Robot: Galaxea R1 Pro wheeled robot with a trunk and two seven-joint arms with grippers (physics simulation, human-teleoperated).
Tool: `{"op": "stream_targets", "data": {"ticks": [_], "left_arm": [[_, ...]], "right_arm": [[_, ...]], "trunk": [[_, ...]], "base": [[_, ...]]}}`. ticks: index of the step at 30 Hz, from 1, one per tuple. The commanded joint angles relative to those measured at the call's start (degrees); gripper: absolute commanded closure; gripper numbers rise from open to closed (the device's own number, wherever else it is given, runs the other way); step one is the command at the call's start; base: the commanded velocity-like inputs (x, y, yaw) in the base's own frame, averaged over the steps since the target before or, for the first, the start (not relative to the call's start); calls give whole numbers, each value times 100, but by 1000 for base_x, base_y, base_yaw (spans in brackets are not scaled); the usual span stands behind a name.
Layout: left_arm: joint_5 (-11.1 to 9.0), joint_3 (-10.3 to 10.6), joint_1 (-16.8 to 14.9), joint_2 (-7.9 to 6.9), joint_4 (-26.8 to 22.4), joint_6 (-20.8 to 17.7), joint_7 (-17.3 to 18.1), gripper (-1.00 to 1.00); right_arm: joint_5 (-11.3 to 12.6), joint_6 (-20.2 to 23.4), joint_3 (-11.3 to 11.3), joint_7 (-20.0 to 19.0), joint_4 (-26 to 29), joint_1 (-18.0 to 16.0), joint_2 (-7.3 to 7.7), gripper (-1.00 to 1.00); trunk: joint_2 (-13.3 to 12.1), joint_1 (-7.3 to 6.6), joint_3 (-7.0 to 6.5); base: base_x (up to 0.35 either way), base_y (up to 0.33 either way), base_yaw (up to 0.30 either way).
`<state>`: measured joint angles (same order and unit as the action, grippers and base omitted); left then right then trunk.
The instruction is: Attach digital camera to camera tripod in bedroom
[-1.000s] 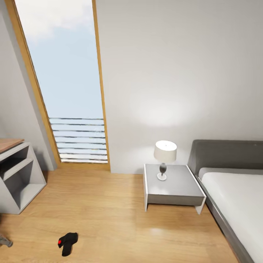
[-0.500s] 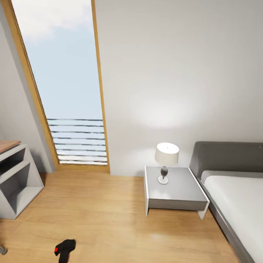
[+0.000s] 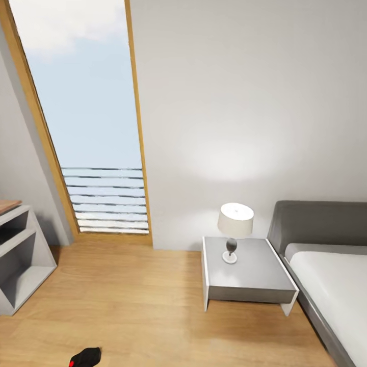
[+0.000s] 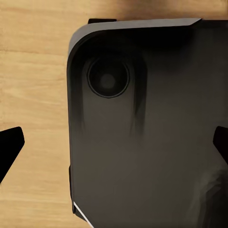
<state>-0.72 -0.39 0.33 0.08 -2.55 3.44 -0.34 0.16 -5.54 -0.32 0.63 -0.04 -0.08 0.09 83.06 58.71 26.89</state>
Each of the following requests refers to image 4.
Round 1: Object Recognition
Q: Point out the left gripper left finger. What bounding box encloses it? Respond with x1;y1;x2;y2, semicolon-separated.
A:
0;126;25;184

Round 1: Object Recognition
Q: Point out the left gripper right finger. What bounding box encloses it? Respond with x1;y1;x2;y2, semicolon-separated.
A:
213;126;228;165

